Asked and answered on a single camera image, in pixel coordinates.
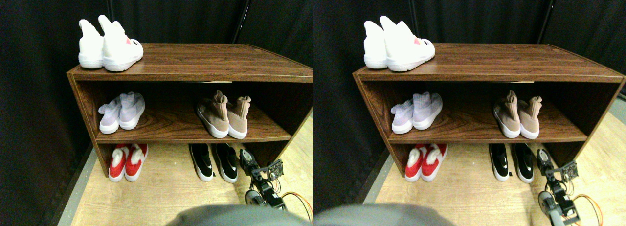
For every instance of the beige shoe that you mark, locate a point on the beige shoe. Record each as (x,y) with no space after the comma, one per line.
(530,119)
(507,117)
(214,117)
(238,119)

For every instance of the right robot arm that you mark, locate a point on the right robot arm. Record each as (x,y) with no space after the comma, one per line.
(266,192)
(557,206)

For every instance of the black shoe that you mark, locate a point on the black shoe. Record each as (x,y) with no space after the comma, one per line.
(524,162)
(500,162)
(227,162)
(201,162)

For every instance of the brown shoe rack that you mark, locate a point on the brown shoe rack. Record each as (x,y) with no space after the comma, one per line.
(205,62)
(494,62)

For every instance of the lilac shoe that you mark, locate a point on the lilac shoe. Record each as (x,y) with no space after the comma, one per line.
(131,113)
(109,121)
(402,122)
(426,113)

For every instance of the curtain stand pole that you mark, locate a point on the curtain stand pole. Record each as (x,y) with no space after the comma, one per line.
(547,15)
(109,3)
(243,15)

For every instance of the white shoe with red mark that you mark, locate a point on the white shoe with red mark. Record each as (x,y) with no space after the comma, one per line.
(118,52)
(406,52)

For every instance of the black bracket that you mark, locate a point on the black bracket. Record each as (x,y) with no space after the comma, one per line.
(570,171)
(275,169)

